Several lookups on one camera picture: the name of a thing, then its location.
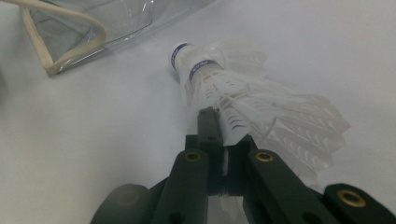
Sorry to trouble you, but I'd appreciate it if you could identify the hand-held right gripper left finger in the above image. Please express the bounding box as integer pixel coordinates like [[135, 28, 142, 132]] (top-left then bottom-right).
[[185, 105, 226, 196]]

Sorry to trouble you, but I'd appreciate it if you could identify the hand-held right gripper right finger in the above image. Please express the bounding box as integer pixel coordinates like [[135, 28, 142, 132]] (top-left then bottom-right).
[[225, 133, 259, 196]]

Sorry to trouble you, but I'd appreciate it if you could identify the white table sheet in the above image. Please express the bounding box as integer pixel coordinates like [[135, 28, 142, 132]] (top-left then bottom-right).
[[0, 0, 396, 224]]

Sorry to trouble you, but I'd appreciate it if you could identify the clear plastic bag beige trim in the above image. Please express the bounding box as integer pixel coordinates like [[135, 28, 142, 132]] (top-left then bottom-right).
[[0, 0, 219, 77]]

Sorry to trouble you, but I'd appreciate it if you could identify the white feather shuttlecock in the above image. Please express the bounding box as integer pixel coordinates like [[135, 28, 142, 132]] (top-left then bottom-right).
[[167, 36, 269, 82], [180, 59, 351, 224]]

